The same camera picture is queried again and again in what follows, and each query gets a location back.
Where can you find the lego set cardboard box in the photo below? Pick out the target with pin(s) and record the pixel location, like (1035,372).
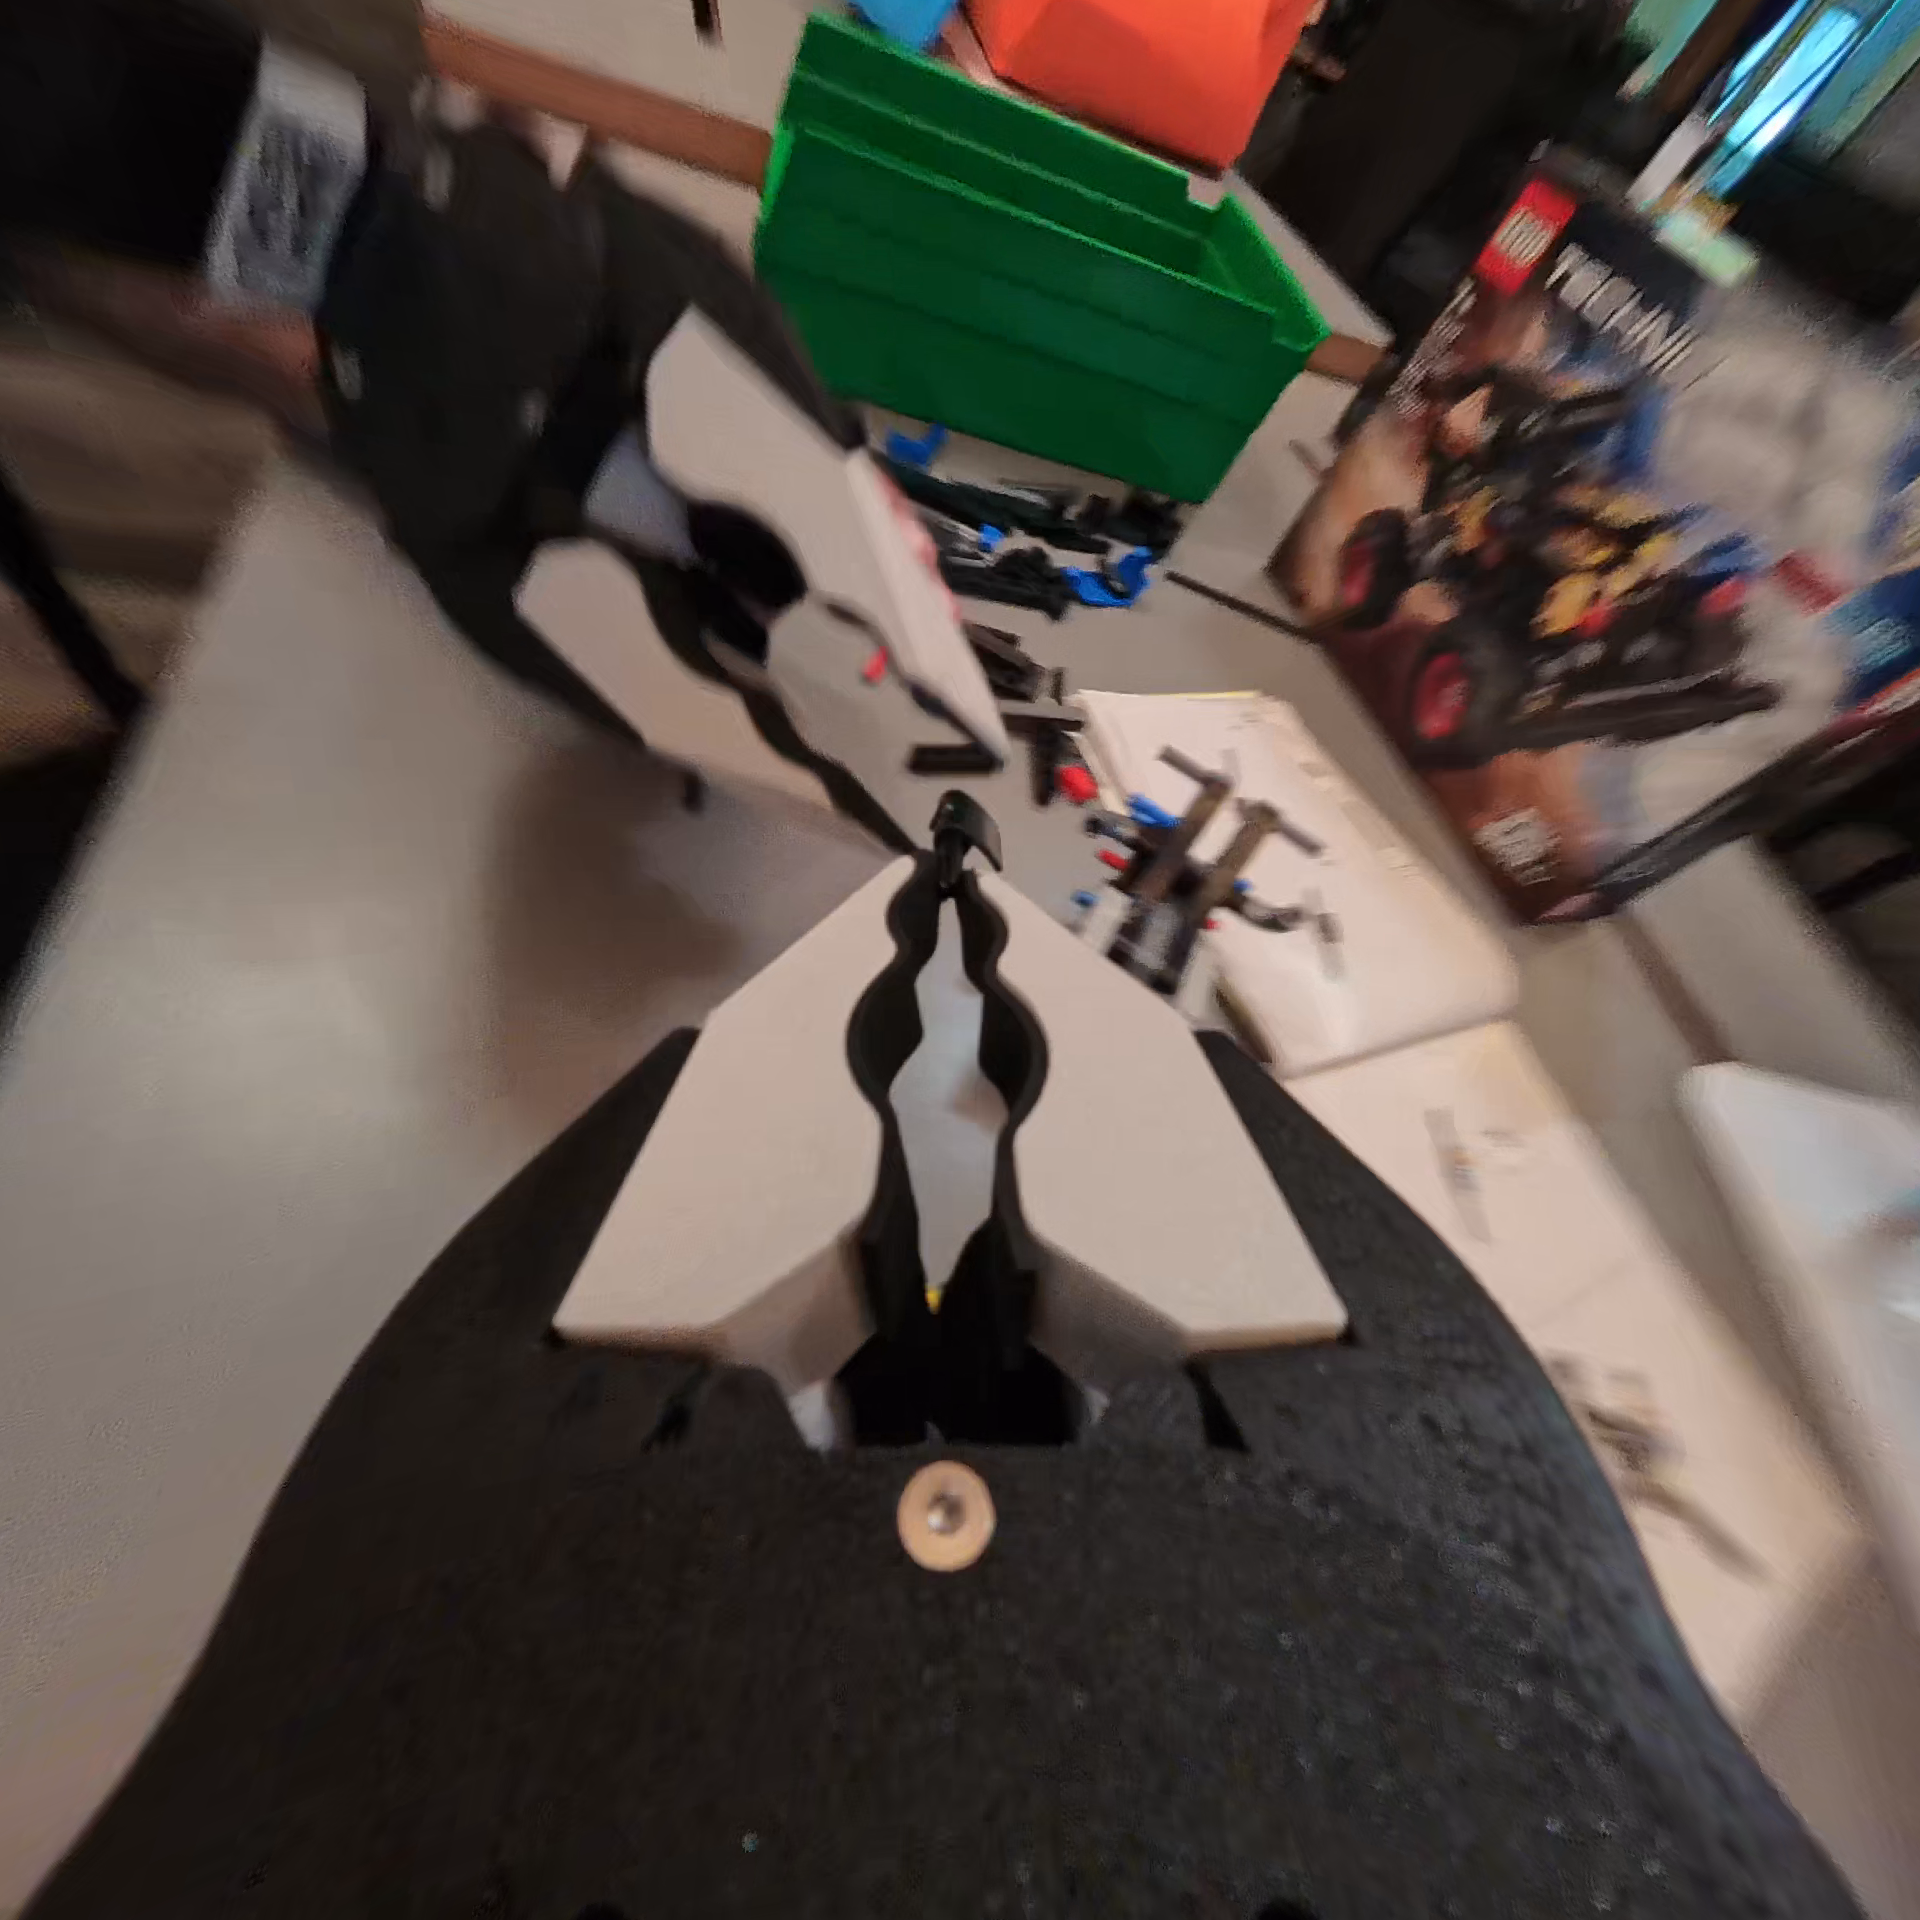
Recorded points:
(1621,511)

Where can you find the long black lego axle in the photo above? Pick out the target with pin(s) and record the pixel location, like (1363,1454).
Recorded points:
(1237,604)

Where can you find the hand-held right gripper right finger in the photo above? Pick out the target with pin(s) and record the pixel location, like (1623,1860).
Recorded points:
(1154,1184)

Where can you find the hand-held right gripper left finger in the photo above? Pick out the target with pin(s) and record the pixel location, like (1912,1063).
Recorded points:
(720,1184)

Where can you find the partly built lego model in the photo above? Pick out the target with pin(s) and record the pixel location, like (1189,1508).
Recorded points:
(1185,869)

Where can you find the orange box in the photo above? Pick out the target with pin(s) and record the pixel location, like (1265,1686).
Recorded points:
(1125,61)

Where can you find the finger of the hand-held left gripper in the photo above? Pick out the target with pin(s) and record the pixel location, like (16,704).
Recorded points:
(600,630)
(749,436)

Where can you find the pile of loose lego pieces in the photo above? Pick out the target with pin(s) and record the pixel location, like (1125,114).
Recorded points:
(1035,571)

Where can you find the white instruction booklet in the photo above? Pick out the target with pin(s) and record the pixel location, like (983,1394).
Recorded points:
(1364,932)

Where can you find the stack of green plastic bins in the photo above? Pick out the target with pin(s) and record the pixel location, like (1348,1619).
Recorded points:
(989,301)

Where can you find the small black lego piece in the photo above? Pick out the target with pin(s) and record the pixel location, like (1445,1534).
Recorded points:
(968,828)

